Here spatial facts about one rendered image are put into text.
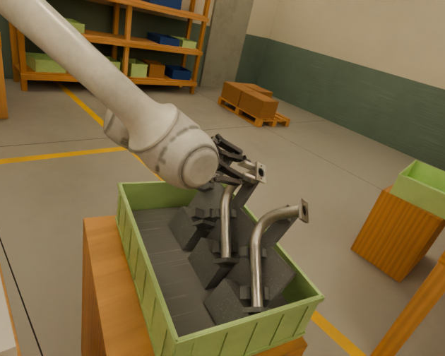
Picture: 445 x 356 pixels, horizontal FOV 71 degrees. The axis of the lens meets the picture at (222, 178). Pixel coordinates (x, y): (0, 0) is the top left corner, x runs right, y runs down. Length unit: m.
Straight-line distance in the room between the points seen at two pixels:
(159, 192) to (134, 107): 0.72
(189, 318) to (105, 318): 0.22
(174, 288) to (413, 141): 6.18
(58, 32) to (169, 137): 0.21
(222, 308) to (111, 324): 0.29
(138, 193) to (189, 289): 0.41
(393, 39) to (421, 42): 0.49
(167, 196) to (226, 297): 0.50
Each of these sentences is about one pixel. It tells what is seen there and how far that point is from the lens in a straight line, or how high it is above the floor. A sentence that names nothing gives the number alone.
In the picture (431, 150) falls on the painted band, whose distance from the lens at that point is 6.72.
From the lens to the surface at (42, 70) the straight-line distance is 5.29.
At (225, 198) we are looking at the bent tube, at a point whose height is 1.06.
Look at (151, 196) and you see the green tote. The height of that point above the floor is 0.90.
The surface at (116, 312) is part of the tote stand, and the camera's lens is 0.95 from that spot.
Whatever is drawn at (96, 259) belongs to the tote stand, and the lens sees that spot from 1.08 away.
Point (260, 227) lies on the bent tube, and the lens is 0.84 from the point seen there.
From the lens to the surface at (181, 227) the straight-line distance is 1.07.
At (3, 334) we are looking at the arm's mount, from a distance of 0.83.
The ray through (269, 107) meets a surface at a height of 0.34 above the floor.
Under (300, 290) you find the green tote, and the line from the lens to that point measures 0.96.
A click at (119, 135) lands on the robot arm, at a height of 1.29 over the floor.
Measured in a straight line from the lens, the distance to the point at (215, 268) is 0.91.
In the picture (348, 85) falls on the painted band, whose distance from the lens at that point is 7.23.
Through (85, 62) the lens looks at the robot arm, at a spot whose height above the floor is 1.44.
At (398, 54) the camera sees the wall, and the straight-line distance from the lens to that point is 6.93.
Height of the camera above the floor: 1.54
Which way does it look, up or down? 27 degrees down
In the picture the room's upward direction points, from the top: 14 degrees clockwise
